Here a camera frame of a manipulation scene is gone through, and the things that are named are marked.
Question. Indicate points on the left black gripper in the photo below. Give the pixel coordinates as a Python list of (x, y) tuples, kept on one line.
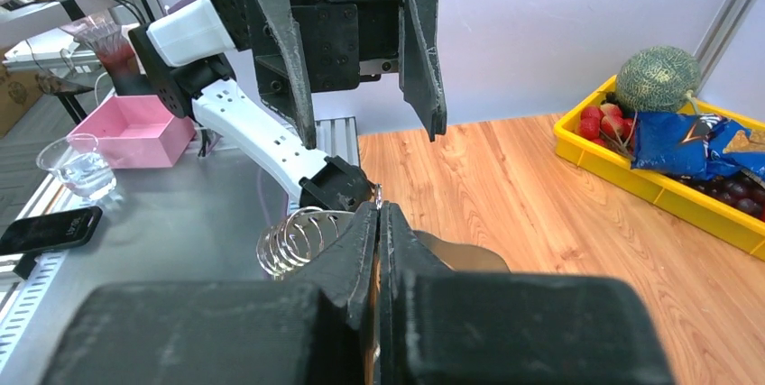
[(301, 47)]

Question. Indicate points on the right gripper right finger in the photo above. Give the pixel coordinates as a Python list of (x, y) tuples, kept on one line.
[(443, 326)]

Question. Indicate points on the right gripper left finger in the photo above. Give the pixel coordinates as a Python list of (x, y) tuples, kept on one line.
[(313, 327)]

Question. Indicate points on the silver keyring plate with rings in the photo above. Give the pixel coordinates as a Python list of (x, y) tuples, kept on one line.
[(305, 232)]

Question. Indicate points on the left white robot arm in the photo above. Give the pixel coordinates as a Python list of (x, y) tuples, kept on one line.
[(248, 69)]

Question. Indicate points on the pink box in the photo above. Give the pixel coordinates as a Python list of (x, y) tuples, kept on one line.
[(137, 132)]

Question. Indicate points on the black smartphone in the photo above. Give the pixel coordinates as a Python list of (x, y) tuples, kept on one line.
[(52, 232)]

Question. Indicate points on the clear plastic cup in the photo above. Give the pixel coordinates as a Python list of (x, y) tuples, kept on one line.
[(77, 163)]

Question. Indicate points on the yellow plastic bin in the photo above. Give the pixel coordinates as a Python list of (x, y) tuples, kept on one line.
[(730, 225)]

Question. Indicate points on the green melon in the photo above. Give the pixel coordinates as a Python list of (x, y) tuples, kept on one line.
[(658, 79)]

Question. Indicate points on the blue snack bag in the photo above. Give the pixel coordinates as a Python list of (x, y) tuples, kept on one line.
[(698, 147)]

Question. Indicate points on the dark grapes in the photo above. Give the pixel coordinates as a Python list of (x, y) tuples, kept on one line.
[(738, 191)]

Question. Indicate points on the white slotted cable duct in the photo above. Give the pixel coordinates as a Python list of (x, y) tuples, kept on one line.
[(24, 300)]

